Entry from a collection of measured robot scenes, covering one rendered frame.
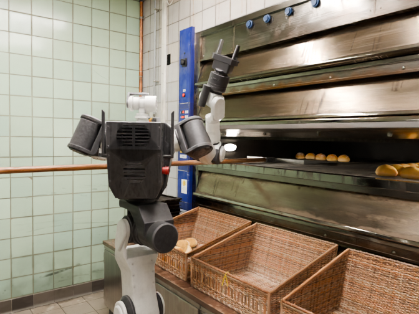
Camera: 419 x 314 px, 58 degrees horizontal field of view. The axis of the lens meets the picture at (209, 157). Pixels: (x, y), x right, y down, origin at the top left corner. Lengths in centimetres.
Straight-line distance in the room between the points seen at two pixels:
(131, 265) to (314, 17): 149
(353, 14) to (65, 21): 223
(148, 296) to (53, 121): 193
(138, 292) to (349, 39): 147
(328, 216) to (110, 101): 215
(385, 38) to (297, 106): 53
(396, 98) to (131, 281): 133
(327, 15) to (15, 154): 235
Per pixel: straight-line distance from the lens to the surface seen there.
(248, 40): 242
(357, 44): 191
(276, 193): 218
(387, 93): 181
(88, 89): 332
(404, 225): 177
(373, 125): 165
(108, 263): 289
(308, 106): 201
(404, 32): 182
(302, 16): 216
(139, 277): 163
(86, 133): 156
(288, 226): 214
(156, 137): 136
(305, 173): 202
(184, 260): 207
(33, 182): 320
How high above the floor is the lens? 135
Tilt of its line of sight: 3 degrees down
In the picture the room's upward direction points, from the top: 1 degrees clockwise
